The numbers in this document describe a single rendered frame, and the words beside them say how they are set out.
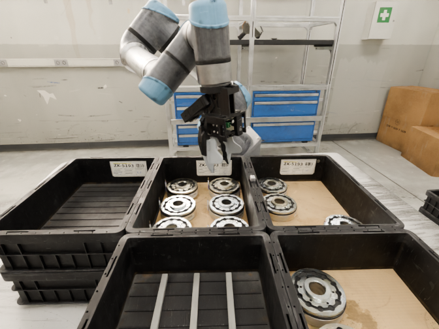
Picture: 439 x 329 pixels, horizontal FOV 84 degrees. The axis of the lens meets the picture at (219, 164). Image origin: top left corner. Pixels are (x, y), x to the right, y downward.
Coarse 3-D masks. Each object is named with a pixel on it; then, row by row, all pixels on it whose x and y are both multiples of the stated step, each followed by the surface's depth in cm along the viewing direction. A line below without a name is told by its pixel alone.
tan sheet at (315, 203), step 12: (288, 192) 84; (300, 192) 84; (312, 192) 84; (324, 192) 84; (300, 204) 77; (312, 204) 77; (324, 204) 77; (336, 204) 77; (300, 216) 72; (312, 216) 72; (324, 216) 72
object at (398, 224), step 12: (252, 156) 86; (264, 156) 86; (276, 156) 86; (288, 156) 86; (300, 156) 86; (312, 156) 86; (324, 156) 87; (252, 168) 77; (264, 204) 60; (264, 216) 55; (396, 216) 55; (276, 228) 52; (288, 228) 52; (300, 228) 52; (312, 228) 52; (324, 228) 52; (336, 228) 52; (348, 228) 52; (360, 228) 52; (372, 228) 52
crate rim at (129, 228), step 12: (168, 156) 86; (180, 156) 86; (192, 156) 86; (240, 156) 86; (156, 168) 78; (144, 192) 65; (252, 192) 65; (132, 216) 55; (132, 228) 52; (144, 228) 52; (156, 228) 52; (168, 228) 52; (180, 228) 52; (192, 228) 52; (204, 228) 52; (216, 228) 52; (228, 228) 52; (240, 228) 52; (252, 228) 52; (264, 228) 52
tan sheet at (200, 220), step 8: (200, 184) 88; (200, 192) 84; (208, 192) 84; (240, 192) 84; (200, 200) 79; (208, 200) 79; (200, 208) 75; (208, 208) 75; (160, 216) 72; (200, 216) 72; (208, 216) 72; (192, 224) 68; (200, 224) 68; (208, 224) 68
